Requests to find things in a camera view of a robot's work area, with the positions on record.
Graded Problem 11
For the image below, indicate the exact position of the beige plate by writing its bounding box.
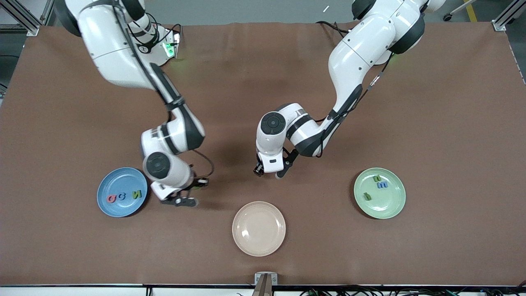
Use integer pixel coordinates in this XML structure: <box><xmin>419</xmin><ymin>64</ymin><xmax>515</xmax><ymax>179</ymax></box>
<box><xmin>232</xmin><ymin>201</ymin><xmax>286</xmax><ymax>257</ymax></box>

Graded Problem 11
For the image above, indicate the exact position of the blue plate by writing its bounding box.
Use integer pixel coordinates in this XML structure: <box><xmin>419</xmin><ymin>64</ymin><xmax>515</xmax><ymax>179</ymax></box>
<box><xmin>97</xmin><ymin>167</ymin><xmax>148</xmax><ymax>217</ymax></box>

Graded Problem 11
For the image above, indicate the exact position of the green plate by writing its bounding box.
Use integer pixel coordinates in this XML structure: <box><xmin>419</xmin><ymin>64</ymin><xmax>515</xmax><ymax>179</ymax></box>
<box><xmin>354</xmin><ymin>167</ymin><xmax>406</xmax><ymax>219</ymax></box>

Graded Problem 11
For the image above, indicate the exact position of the metal mounting bar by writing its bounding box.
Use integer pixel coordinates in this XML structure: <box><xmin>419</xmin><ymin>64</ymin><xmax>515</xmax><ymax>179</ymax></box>
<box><xmin>251</xmin><ymin>275</ymin><xmax>273</xmax><ymax>296</ymax></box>

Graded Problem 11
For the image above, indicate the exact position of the brown table cover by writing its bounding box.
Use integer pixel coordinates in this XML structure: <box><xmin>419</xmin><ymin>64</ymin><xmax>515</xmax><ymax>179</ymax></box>
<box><xmin>0</xmin><ymin>21</ymin><xmax>526</xmax><ymax>286</ymax></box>

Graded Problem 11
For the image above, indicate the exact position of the wheeled stand leg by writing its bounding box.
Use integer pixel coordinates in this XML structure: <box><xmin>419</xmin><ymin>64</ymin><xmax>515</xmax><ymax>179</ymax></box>
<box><xmin>443</xmin><ymin>0</ymin><xmax>477</xmax><ymax>22</ymax></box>

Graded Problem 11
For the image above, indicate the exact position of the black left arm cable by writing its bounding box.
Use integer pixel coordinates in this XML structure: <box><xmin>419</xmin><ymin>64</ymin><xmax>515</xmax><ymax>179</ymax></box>
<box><xmin>314</xmin><ymin>53</ymin><xmax>395</xmax><ymax>159</ymax></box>

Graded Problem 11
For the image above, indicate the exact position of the grey metal bracket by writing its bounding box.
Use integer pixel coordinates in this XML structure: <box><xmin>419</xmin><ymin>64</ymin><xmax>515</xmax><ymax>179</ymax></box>
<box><xmin>254</xmin><ymin>272</ymin><xmax>278</xmax><ymax>286</ymax></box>

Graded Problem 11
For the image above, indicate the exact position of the black base power cable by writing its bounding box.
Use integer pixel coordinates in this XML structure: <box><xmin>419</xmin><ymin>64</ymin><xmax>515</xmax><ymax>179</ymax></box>
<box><xmin>316</xmin><ymin>21</ymin><xmax>350</xmax><ymax>38</ymax></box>

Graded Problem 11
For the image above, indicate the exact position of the tangled black cable bundle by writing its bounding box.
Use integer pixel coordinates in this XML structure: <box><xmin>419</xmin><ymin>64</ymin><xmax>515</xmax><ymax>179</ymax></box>
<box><xmin>299</xmin><ymin>281</ymin><xmax>526</xmax><ymax>296</ymax></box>

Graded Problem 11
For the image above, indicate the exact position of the aluminium frame profile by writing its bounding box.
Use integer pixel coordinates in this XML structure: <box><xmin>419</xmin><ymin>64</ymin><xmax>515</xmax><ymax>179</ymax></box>
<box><xmin>492</xmin><ymin>0</ymin><xmax>526</xmax><ymax>31</ymax></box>
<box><xmin>0</xmin><ymin>0</ymin><xmax>56</xmax><ymax>35</ymax></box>

